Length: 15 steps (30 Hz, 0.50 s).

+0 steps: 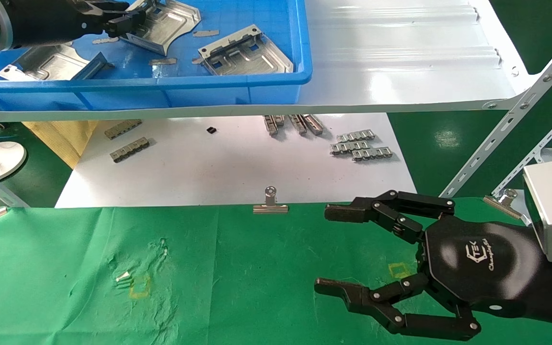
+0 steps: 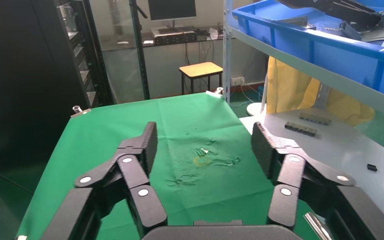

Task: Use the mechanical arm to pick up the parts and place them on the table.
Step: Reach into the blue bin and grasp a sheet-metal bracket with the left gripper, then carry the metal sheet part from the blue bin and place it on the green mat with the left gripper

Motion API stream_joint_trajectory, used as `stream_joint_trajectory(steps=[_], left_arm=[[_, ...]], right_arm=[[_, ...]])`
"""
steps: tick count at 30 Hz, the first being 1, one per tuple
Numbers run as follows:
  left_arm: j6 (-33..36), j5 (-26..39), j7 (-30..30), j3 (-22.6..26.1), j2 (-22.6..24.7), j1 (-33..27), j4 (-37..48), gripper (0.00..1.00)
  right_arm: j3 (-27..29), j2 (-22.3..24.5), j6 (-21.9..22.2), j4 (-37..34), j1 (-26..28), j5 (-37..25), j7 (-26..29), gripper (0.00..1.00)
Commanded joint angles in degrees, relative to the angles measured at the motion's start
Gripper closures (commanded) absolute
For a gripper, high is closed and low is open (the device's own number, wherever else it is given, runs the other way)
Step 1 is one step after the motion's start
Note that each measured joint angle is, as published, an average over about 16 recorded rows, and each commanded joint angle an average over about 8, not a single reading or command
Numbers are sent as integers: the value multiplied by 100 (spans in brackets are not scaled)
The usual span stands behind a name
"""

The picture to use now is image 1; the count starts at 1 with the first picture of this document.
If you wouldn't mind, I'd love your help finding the white board sheet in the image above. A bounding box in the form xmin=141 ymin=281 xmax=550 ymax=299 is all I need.
xmin=56 ymin=113 xmax=418 ymax=207

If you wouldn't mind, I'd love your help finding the stamped sheet metal part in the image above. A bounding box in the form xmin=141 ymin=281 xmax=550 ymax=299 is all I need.
xmin=0 ymin=42 xmax=115 ymax=81
xmin=198 ymin=25 xmax=295 ymax=76
xmin=120 ymin=0 xmax=202 ymax=56

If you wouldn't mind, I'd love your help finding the green cloth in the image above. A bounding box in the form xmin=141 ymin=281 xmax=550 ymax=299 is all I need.
xmin=0 ymin=197 xmax=552 ymax=345

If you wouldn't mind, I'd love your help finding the white metal shelf panel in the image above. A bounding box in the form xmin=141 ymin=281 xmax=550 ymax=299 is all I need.
xmin=0 ymin=0 xmax=542 ymax=123

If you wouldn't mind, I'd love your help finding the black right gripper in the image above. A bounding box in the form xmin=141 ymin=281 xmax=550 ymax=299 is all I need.
xmin=314 ymin=190 xmax=542 ymax=342

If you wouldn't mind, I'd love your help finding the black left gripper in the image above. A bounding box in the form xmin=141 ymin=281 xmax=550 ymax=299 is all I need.
xmin=29 ymin=0 xmax=147 ymax=46

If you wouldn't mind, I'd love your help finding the yellow woven bag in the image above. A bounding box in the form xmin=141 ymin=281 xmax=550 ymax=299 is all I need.
xmin=22 ymin=120 xmax=100 ymax=169

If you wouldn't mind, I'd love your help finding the blue plastic bin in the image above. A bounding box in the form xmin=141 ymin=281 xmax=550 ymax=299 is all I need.
xmin=0 ymin=0 xmax=313 ymax=112

